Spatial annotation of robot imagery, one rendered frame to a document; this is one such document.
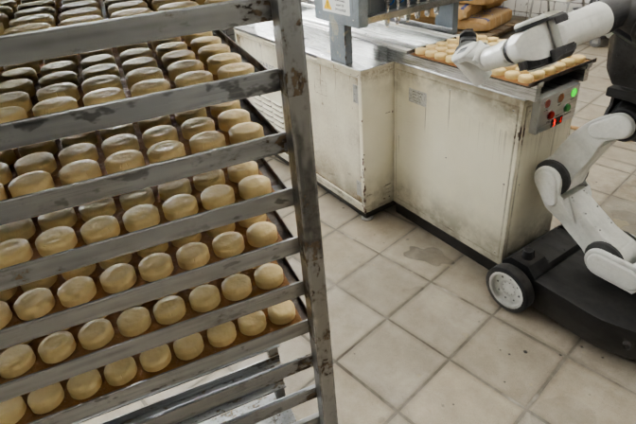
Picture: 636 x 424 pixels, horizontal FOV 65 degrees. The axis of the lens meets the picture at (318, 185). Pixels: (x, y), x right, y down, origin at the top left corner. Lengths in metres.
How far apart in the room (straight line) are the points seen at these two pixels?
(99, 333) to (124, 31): 0.47
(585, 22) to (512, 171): 0.75
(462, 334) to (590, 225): 0.63
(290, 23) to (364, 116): 1.73
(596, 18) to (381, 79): 1.09
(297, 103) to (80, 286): 0.41
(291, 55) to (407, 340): 1.58
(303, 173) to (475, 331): 1.53
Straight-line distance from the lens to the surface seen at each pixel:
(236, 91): 0.65
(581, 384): 2.06
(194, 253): 0.80
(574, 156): 2.03
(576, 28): 1.46
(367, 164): 2.44
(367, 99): 2.31
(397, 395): 1.90
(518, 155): 2.02
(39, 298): 0.83
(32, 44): 0.62
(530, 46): 1.43
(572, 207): 2.12
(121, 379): 0.92
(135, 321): 0.86
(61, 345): 0.87
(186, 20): 0.62
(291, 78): 0.64
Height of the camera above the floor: 1.53
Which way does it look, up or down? 31 degrees down
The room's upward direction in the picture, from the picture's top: 5 degrees counter-clockwise
